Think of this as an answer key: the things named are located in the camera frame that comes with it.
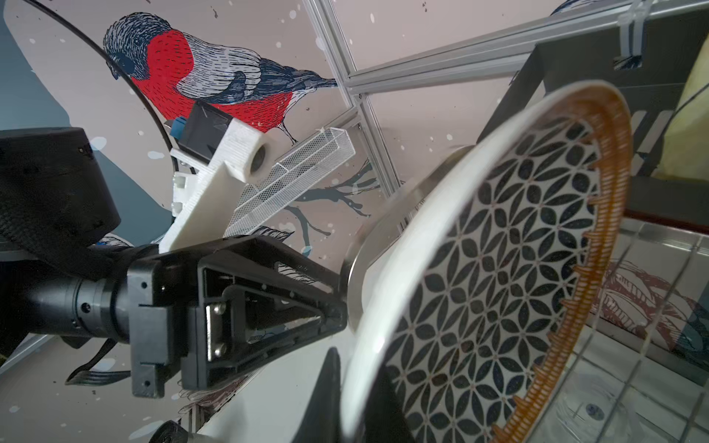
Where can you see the black lid shaker bottle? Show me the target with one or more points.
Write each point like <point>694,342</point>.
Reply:
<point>171,432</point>

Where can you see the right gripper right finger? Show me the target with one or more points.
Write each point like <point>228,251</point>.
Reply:
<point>384,418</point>

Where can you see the steel two-tier dish rack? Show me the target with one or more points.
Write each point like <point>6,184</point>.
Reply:
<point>639,371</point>

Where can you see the black wall shelf basket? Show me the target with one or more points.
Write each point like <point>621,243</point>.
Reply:
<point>652,92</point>

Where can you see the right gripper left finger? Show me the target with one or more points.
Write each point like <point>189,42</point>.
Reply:
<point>321,421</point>

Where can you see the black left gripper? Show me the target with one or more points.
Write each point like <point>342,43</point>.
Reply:
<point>220,310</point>

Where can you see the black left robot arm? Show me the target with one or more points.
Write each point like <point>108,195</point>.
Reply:
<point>56,277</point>

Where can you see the Chuba cassava chips bag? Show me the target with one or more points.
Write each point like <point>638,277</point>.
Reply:
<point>685,149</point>

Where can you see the white patterned plate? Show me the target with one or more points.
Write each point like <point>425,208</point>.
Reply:
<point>476,313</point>

